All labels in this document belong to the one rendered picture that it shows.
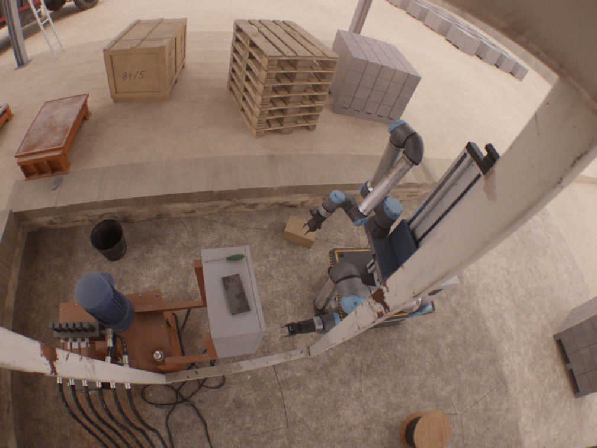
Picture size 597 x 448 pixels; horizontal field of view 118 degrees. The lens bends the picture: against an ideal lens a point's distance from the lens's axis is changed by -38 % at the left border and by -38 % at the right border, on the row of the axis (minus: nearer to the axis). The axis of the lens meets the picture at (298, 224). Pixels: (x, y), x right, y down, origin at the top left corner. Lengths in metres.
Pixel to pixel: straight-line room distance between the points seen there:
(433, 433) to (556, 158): 2.58
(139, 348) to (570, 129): 1.95
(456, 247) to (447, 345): 2.81
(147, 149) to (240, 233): 1.34
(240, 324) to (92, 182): 2.30
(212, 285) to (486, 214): 1.08
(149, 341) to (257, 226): 1.61
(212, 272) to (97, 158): 2.34
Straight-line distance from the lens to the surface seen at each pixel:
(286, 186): 2.83
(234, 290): 1.22
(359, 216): 1.76
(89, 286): 1.64
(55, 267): 3.15
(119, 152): 3.29
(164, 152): 3.13
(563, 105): 0.31
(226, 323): 1.19
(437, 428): 2.78
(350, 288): 1.26
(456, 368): 3.26
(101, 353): 1.91
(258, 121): 3.17
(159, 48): 3.58
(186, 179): 2.81
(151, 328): 1.90
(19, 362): 0.66
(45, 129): 3.68
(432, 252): 0.48
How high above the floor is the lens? 2.40
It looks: 53 degrees down
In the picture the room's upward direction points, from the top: 21 degrees clockwise
